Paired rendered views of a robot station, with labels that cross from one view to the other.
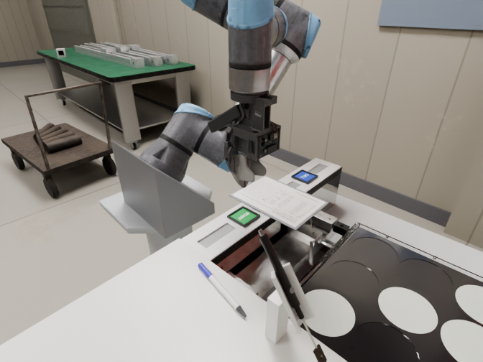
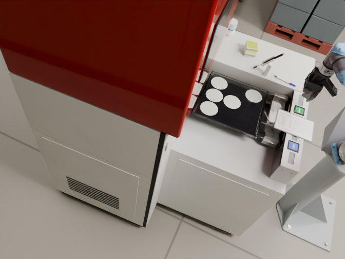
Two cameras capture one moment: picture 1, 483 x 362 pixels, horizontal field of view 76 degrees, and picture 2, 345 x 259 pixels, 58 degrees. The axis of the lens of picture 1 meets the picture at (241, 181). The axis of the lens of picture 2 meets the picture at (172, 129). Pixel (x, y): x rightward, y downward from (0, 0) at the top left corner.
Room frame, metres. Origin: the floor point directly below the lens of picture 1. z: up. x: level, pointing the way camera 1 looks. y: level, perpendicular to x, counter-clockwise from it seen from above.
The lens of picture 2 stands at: (1.25, -1.24, 2.20)
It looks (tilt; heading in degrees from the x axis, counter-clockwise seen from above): 54 degrees down; 147
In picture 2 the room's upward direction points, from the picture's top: 14 degrees clockwise
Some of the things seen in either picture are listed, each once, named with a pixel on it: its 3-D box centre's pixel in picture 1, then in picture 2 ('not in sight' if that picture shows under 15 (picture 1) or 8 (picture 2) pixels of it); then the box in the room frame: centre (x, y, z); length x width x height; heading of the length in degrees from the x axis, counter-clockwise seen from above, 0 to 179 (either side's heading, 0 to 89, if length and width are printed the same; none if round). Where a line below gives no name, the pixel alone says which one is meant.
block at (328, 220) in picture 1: (320, 218); (271, 137); (0.66, -0.21, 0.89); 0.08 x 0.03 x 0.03; 47
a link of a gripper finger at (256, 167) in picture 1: (254, 169); (307, 96); (0.58, -0.03, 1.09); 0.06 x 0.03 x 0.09; 46
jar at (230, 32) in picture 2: not in sight; (230, 27); (-0.11, -0.10, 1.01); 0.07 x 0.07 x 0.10
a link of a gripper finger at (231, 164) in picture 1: (234, 151); not in sight; (0.57, 0.01, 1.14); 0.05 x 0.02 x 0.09; 136
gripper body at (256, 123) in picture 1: (251, 123); (317, 79); (0.57, -0.02, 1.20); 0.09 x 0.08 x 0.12; 46
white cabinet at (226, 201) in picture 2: not in sight; (228, 144); (0.39, -0.18, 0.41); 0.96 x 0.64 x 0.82; 137
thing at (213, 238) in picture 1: (274, 217); (290, 134); (0.67, -0.09, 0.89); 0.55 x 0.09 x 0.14; 137
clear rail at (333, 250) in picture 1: (321, 261); (262, 113); (0.50, -0.18, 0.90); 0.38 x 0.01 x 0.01; 137
